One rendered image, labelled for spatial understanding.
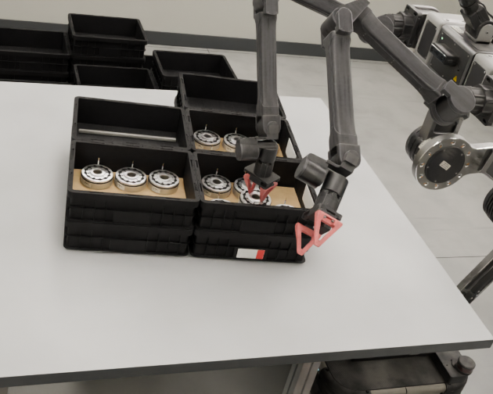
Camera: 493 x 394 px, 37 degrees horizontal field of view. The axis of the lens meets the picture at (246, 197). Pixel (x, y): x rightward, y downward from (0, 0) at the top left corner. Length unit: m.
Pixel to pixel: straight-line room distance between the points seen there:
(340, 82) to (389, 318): 0.87
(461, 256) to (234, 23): 2.54
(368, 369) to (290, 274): 0.63
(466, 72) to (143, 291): 1.15
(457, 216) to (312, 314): 2.28
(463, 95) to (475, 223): 2.50
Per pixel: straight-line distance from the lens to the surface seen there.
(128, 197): 2.26
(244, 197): 2.39
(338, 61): 1.94
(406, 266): 2.70
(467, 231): 4.41
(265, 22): 2.30
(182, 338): 2.17
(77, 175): 2.50
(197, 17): 5.58
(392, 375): 2.95
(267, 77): 2.28
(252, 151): 2.25
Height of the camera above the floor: 2.23
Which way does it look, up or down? 33 degrees down
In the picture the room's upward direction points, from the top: 14 degrees clockwise
